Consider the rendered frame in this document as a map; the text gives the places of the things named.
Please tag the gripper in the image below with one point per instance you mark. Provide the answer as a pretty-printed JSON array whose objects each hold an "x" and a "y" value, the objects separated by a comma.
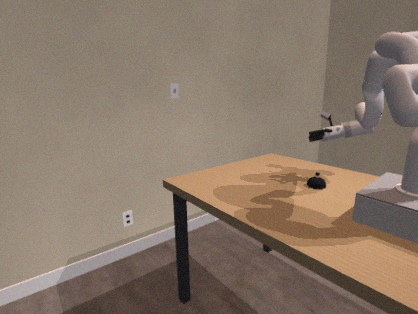
[{"x": 335, "y": 132}]

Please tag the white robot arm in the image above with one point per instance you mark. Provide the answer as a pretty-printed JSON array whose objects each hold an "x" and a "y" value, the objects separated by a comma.
[{"x": 401, "y": 99}]

